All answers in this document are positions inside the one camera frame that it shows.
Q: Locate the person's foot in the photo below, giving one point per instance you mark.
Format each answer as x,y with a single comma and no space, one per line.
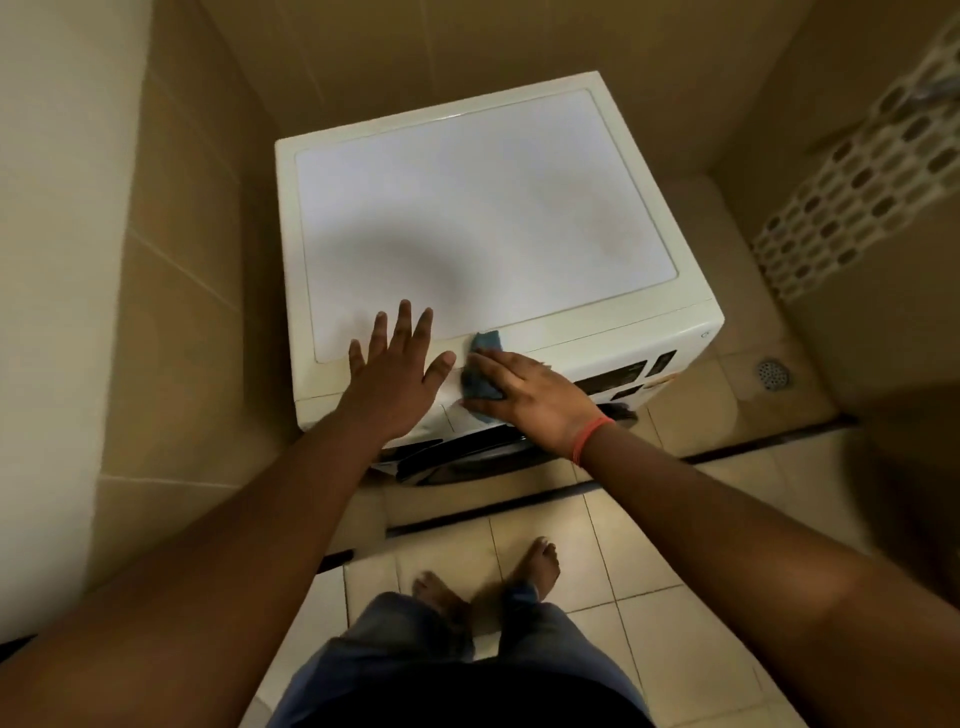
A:
536,566
439,596

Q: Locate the round steel floor drain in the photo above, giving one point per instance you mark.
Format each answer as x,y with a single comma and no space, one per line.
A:
772,373

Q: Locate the person's right forearm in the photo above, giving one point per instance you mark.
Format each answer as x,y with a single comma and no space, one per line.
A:
787,570

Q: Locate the white washing machine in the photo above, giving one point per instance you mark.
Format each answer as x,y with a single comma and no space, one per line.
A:
487,210

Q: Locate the person's left forearm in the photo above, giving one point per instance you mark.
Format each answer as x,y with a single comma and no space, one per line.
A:
187,592

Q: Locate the person's left hand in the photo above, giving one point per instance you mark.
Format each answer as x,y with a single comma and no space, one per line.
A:
394,382

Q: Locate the blue cloth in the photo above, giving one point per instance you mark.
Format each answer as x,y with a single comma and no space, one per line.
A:
480,386

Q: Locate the person's left foot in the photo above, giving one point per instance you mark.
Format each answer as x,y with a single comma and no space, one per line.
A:
439,596

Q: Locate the red thread wristband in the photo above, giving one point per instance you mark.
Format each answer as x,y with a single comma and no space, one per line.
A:
589,439

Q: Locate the person's right hand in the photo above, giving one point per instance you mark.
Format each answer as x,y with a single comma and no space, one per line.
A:
544,405

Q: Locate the person's right foot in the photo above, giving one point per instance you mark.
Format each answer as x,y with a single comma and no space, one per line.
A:
536,566

